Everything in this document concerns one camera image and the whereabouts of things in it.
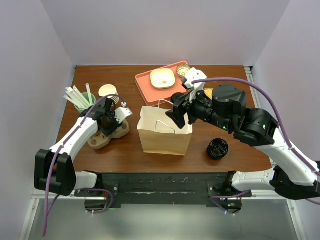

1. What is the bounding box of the cardboard cup carrier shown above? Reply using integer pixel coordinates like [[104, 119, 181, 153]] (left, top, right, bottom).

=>
[[87, 120, 130, 150]]

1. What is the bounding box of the stack of paper cups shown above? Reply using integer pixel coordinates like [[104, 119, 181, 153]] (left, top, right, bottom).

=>
[[98, 84, 120, 104]]

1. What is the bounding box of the cream square plate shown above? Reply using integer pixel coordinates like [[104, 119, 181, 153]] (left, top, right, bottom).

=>
[[150, 68, 176, 89]]

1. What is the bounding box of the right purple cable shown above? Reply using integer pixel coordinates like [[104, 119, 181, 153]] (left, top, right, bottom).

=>
[[192, 77, 320, 215]]

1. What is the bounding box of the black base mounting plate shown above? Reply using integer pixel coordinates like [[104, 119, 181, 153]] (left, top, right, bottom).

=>
[[75, 172, 241, 208]]

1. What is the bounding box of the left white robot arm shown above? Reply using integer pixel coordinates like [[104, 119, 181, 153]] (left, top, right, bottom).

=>
[[34, 97, 133, 196]]

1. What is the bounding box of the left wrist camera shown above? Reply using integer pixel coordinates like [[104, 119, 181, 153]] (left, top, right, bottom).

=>
[[115, 101, 133, 124]]

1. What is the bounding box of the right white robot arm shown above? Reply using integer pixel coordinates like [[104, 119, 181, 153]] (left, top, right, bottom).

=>
[[165, 84, 320, 200]]

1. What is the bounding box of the small floral bowl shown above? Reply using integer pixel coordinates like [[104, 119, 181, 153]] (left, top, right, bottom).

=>
[[176, 64, 191, 77]]

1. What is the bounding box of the green straw holder cup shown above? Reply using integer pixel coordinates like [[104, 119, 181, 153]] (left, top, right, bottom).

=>
[[74, 92, 97, 113]]

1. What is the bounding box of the wrapped white straw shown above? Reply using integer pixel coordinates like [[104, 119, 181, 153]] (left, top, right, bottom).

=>
[[73, 85, 91, 108], [65, 87, 82, 103], [63, 95, 84, 109]]

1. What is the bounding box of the round woven yellow coaster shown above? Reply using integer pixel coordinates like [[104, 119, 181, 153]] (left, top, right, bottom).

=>
[[203, 88, 214, 99]]

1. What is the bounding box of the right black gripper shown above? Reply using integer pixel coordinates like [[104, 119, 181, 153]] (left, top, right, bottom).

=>
[[165, 83, 233, 131]]

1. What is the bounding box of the stack of black lids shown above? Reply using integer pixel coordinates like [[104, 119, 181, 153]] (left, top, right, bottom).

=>
[[206, 138, 229, 160]]

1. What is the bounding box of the brown paper bag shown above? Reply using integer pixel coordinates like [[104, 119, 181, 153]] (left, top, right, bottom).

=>
[[137, 106, 193, 156]]

